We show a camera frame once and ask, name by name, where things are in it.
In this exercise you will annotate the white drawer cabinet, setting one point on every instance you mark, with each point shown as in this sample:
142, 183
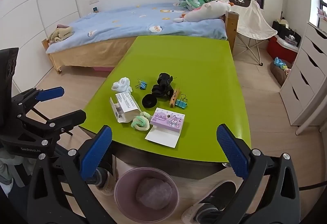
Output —
306, 81

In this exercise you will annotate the small blue binder clip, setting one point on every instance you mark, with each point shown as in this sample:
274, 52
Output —
143, 84

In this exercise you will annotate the black round lid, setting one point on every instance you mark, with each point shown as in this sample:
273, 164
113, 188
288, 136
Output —
149, 102

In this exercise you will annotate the red storage box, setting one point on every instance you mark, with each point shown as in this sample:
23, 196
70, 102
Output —
278, 49

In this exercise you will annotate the green white twisted scrunchie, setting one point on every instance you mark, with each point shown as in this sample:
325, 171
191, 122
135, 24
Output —
139, 124

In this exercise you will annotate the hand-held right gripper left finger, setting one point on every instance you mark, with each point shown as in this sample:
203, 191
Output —
100, 152

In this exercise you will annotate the wooden clothespin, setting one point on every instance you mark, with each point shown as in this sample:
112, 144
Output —
174, 99

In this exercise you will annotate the brown pet bed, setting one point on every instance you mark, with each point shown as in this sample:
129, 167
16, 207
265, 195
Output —
278, 73

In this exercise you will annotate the beige folded towel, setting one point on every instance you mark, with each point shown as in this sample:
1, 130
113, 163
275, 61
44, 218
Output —
61, 33

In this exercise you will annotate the clear plastic bag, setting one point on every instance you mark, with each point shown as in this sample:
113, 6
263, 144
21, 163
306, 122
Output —
154, 193

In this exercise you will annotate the black bag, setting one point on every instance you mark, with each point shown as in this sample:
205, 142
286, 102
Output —
278, 30

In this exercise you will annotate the pink box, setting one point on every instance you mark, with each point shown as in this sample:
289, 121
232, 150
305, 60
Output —
102, 69

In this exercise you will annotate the white paper card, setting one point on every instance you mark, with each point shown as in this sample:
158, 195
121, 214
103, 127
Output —
162, 138

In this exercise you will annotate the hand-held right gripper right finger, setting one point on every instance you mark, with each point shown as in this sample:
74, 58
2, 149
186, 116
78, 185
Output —
232, 155

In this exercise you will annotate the black rolled cloth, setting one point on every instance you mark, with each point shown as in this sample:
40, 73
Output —
163, 85

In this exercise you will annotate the white unicorn plush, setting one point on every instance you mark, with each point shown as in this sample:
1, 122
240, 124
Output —
204, 11

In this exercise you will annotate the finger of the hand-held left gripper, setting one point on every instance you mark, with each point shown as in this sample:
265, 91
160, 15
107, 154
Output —
51, 93
74, 118

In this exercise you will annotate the white wall outlet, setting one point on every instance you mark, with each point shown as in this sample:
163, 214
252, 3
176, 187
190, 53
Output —
94, 1

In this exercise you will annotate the green table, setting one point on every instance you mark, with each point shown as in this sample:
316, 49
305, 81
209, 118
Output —
184, 60

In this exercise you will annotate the pink waste bin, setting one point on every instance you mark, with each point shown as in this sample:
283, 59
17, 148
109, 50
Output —
122, 201

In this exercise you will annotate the bed with blue blanket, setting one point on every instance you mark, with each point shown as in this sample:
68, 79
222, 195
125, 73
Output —
232, 22

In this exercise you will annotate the white folding chair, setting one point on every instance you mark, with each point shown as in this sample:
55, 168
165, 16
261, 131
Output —
253, 19

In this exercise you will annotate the white cloth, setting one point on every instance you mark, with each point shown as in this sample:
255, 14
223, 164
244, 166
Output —
122, 85

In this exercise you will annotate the purple cartoon box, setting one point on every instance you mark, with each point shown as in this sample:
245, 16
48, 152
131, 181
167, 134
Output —
167, 120

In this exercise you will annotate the white cardboard box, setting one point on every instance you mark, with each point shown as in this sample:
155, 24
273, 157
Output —
126, 104

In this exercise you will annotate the large blue binder clip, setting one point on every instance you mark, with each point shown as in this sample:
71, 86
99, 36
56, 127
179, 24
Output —
182, 104

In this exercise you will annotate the blue printed blanket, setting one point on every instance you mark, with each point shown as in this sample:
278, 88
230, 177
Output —
115, 19

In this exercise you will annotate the beige bed skirt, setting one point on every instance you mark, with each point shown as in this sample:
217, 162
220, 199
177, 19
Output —
89, 55

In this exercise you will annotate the white slipper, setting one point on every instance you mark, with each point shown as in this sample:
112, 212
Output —
190, 212

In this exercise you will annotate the blue soft toy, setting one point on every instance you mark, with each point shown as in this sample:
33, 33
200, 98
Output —
278, 62

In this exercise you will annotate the white plastic container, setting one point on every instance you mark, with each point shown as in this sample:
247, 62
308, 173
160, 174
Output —
288, 45

